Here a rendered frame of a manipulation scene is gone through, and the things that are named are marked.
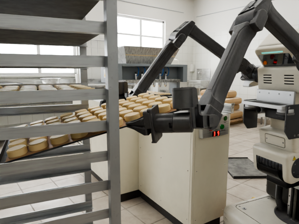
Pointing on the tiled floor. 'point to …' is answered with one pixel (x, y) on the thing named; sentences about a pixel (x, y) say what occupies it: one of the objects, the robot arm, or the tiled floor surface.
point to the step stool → (262, 118)
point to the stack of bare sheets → (243, 169)
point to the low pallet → (236, 121)
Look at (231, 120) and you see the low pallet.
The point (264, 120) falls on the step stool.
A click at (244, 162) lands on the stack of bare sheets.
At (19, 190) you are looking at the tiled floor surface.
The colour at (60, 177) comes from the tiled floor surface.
